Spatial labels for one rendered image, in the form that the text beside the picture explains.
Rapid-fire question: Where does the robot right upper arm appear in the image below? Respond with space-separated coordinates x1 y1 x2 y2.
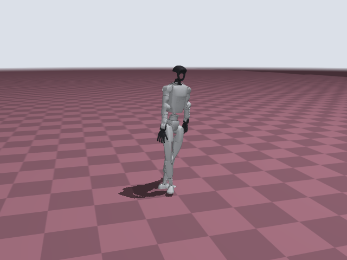
162 85 172 111

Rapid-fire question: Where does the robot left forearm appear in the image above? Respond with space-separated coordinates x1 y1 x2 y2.
183 108 190 122

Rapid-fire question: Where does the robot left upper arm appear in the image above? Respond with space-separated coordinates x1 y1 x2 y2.
184 86 191 109

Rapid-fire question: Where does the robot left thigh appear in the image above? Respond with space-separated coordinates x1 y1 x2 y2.
172 125 184 159

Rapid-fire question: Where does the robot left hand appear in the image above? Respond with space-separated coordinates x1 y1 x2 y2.
182 119 189 133

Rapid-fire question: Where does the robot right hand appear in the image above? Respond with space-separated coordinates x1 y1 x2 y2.
157 125 168 143

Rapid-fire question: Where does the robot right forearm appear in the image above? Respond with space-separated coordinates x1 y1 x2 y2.
160 104 168 129

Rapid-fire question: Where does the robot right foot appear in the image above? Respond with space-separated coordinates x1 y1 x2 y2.
167 185 174 194

